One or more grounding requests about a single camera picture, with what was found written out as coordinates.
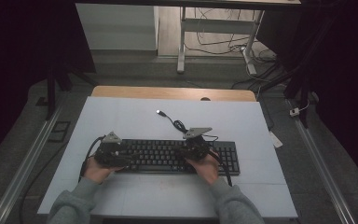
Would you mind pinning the person's left hand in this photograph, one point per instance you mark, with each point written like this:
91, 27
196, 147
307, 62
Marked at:
96, 171

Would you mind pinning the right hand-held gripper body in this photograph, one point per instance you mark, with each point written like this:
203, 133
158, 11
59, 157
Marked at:
197, 147

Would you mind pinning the black curtain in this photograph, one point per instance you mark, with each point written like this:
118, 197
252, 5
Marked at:
15, 62
345, 77

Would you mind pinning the wooden table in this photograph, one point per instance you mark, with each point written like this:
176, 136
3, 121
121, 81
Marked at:
167, 92

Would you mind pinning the white cabinet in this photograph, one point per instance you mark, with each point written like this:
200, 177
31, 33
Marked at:
118, 28

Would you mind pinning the small white adapter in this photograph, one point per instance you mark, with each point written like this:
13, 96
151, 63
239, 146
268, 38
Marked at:
294, 111

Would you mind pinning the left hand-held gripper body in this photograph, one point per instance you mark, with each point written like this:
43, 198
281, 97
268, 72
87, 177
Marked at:
108, 154

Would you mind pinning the person's right hand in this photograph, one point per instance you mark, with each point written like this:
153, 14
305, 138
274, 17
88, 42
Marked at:
208, 169

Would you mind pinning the black metal stand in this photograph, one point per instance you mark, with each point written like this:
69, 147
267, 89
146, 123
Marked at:
303, 93
51, 93

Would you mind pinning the white paper label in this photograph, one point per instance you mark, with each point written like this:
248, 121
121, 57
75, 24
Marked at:
275, 140

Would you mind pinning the aluminium rail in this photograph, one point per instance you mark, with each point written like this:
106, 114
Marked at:
321, 174
24, 168

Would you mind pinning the white desk frame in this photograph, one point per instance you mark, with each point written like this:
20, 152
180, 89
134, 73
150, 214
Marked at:
217, 25

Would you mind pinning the black floor frame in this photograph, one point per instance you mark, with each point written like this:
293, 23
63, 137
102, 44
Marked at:
59, 131

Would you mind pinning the dark table grommet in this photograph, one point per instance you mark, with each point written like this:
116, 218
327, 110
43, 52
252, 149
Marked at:
205, 99

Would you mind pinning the black keyboard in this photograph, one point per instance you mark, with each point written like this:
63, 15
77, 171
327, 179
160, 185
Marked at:
158, 155

